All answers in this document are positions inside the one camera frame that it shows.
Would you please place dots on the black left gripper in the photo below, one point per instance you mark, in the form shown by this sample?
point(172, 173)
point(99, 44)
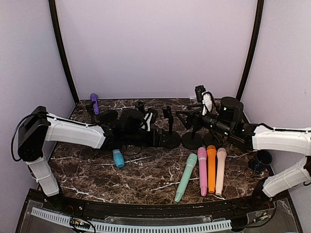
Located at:
point(154, 142)

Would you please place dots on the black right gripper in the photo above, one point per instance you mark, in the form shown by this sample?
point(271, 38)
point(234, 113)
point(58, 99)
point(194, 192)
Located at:
point(187, 124)

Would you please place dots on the black stand with pink microphone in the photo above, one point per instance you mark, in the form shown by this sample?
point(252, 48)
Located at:
point(170, 131)

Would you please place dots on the black stand with orange microphone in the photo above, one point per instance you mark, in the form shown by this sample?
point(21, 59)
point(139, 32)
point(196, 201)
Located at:
point(192, 140)

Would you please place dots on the black stand for beige microphone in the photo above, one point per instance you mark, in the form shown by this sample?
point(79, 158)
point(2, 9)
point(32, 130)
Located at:
point(212, 138)

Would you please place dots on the pink toy microphone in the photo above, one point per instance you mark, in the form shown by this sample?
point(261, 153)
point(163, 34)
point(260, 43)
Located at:
point(202, 159)

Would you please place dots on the mint green toy microphone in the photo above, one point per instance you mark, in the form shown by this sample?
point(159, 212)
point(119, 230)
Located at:
point(190, 164)

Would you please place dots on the orange toy microphone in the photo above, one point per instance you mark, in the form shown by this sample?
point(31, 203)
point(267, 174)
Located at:
point(211, 168)

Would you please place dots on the blue toy microphone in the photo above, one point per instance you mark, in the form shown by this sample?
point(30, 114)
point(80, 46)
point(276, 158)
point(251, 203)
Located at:
point(118, 158)

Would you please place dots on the black stand with blue microphone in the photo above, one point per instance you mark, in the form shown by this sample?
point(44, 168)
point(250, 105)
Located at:
point(107, 117)

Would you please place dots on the beige toy microphone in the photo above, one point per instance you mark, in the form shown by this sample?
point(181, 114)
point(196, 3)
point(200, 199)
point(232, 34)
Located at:
point(221, 157)

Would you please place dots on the black stand with purple microphone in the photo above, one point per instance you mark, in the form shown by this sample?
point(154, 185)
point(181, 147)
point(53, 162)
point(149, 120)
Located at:
point(93, 117)

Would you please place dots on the purple toy microphone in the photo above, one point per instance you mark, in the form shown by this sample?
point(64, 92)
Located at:
point(94, 103)

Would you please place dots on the black stand with green microphone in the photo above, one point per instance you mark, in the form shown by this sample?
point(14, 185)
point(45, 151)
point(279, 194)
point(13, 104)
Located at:
point(140, 107)

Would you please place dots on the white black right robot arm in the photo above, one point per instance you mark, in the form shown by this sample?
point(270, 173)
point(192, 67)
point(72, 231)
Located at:
point(245, 136)

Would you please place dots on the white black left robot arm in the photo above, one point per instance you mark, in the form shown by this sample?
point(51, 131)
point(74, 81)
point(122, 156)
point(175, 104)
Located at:
point(112, 131)

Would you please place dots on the dark blue mug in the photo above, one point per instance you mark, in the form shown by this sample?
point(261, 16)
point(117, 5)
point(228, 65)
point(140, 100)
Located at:
point(261, 161)

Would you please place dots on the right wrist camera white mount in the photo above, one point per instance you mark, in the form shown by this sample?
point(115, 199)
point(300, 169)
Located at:
point(205, 98)

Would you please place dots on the white slotted cable duct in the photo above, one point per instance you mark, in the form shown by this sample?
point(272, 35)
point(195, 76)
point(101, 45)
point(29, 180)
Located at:
point(114, 224)

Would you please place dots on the black aluminium rail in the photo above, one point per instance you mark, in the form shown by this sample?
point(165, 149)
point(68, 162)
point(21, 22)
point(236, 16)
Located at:
point(235, 208)

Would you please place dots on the black right corner post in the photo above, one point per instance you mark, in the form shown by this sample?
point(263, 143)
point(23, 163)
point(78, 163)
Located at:
point(252, 48)

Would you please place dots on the black corner post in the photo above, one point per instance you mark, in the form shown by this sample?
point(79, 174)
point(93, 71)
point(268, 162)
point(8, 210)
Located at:
point(61, 50)
point(252, 48)

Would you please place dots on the black left corner post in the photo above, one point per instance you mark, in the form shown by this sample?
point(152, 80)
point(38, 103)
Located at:
point(61, 50)

